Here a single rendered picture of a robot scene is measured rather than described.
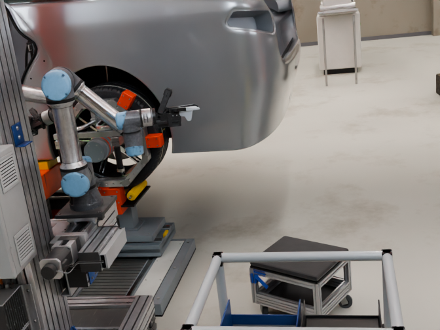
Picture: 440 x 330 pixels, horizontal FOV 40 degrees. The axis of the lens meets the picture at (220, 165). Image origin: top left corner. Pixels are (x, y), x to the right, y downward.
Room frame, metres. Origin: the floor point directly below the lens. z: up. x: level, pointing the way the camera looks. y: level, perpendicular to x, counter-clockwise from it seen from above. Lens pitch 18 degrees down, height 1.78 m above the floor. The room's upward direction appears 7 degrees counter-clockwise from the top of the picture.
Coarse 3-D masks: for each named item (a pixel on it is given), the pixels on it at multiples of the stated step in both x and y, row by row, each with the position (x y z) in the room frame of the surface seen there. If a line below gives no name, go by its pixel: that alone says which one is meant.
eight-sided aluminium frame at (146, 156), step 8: (80, 104) 3.56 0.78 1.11; (112, 104) 3.52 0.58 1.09; (80, 112) 3.61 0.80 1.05; (144, 128) 3.49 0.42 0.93; (144, 136) 3.48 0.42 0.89; (144, 144) 3.49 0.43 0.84; (144, 152) 3.49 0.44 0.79; (144, 160) 3.49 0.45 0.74; (136, 168) 3.50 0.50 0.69; (128, 176) 3.52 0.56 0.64; (96, 184) 3.56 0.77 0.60; (104, 184) 3.55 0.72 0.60; (112, 184) 3.54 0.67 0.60; (120, 184) 3.54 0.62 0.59; (128, 184) 3.51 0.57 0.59
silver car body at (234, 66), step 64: (64, 0) 3.71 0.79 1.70; (128, 0) 3.60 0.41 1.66; (192, 0) 3.51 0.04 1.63; (256, 0) 3.53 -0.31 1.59; (64, 64) 3.68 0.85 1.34; (128, 64) 3.59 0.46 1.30; (192, 64) 3.51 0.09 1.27; (256, 64) 3.47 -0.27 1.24; (192, 128) 3.52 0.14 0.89; (256, 128) 3.48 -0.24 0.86
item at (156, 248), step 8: (168, 224) 3.86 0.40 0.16; (160, 232) 3.76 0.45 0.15; (168, 232) 3.71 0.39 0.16; (160, 240) 3.58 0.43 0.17; (168, 240) 3.69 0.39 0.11; (128, 248) 3.55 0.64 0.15; (136, 248) 3.54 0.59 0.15; (144, 248) 3.53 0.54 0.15; (152, 248) 3.52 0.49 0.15; (160, 248) 3.52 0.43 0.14; (120, 256) 3.57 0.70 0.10; (128, 256) 3.56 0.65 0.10; (136, 256) 3.54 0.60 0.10; (144, 256) 3.53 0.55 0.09; (152, 256) 3.52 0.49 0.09; (160, 256) 3.51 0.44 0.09
